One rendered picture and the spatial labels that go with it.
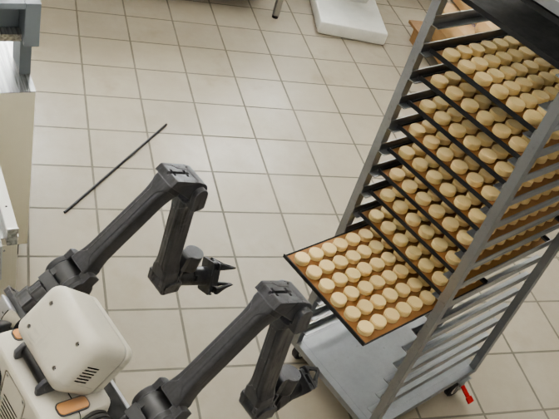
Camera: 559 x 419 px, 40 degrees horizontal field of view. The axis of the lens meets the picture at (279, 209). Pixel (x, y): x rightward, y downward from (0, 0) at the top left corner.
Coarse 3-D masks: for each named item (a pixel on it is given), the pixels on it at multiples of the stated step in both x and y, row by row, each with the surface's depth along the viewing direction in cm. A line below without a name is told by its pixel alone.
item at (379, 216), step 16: (384, 208) 263; (384, 224) 256; (400, 224) 259; (400, 240) 252; (416, 240) 256; (416, 256) 249; (432, 256) 251; (512, 256) 264; (432, 272) 248; (480, 272) 254
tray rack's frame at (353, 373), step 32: (544, 0) 187; (544, 256) 278; (416, 320) 332; (320, 352) 305; (352, 352) 309; (384, 352) 314; (480, 352) 314; (352, 384) 298; (384, 384) 302; (448, 384) 310; (352, 416) 289; (384, 416) 290
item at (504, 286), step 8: (512, 280) 284; (520, 280) 283; (496, 288) 278; (504, 288) 277; (480, 296) 273; (488, 296) 271; (464, 304) 268; (472, 304) 266; (448, 312) 263; (456, 312) 260; (416, 328) 253
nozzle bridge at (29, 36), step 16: (0, 0) 243; (16, 0) 245; (32, 0) 248; (0, 16) 254; (16, 16) 256; (32, 16) 249; (0, 32) 253; (16, 32) 256; (32, 32) 253; (16, 48) 273; (16, 64) 276
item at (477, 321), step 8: (504, 304) 300; (488, 312) 295; (496, 312) 292; (472, 320) 289; (480, 320) 286; (456, 328) 284; (464, 328) 281; (448, 336) 280; (456, 336) 280; (432, 344) 275; (440, 344) 274; (424, 352) 269; (400, 360) 266
